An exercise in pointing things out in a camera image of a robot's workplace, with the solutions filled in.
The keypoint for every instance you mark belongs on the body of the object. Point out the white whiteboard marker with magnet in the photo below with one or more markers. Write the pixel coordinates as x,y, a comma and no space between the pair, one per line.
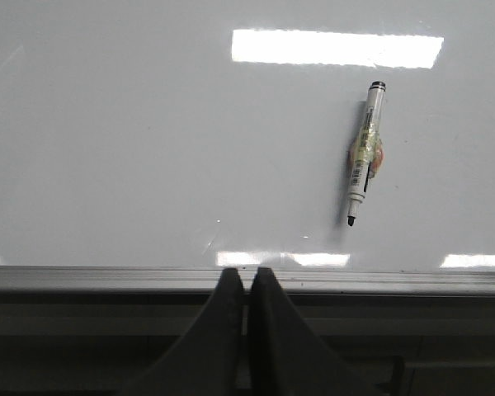
366,153

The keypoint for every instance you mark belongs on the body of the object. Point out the white whiteboard with aluminium frame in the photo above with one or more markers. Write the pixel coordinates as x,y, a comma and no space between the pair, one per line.
147,145

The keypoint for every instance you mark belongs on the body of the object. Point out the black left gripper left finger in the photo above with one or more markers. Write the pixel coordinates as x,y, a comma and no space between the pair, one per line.
204,360

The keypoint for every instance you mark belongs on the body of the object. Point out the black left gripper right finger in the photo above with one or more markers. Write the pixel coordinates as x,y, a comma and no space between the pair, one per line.
285,356

